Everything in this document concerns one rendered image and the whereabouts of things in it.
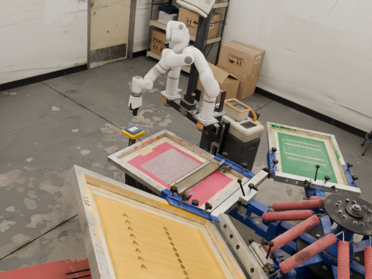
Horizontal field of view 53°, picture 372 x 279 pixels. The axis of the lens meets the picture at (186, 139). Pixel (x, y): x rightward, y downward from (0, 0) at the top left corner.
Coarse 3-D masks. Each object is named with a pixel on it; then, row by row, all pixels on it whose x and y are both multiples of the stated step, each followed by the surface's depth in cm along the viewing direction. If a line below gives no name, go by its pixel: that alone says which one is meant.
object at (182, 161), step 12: (168, 144) 278; (156, 156) 263; (168, 156) 265; (180, 156) 268; (192, 156) 270; (180, 168) 255; (192, 168) 257; (204, 180) 248; (216, 180) 250; (228, 180) 251; (216, 192) 239
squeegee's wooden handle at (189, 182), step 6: (210, 162) 259; (204, 168) 252; (210, 168) 254; (216, 168) 256; (192, 174) 244; (198, 174) 246; (204, 174) 248; (210, 174) 253; (186, 180) 238; (192, 180) 240; (198, 180) 242; (180, 186) 233; (186, 186) 235; (192, 186) 238
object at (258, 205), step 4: (252, 200) 224; (256, 200) 224; (244, 204) 224; (248, 204) 222; (252, 204) 221; (256, 204) 221; (260, 204) 222; (256, 208) 219; (260, 208) 219; (264, 208) 219; (268, 208) 220; (252, 212) 222; (256, 212) 220; (260, 212) 218; (264, 212) 216
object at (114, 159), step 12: (168, 132) 286; (132, 144) 265; (144, 144) 270; (180, 144) 280; (192, 144) 276; (108, 156) 249; (120, 156) 253; (204, 156) 269; (120, 168) 244; (132, 168) 241; (144, 180) 233; (156, 192) 229; (228, 192) 235; (216, 204) 224
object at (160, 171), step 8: (136, 160) 256; (144, 160) 257; (152, 160) 258; (160, 160) 260; (144, 168) 249; (152, 168) 250; (160, 168) 252; (168, 168) 253; (176, 168) 254; (152, 176) 243; (160, 176) 245; (168, 176) 246; (176, 176) 247; (200, 184) 243; (200, 192) 237; (208, 192) 238; (200, 200) 230
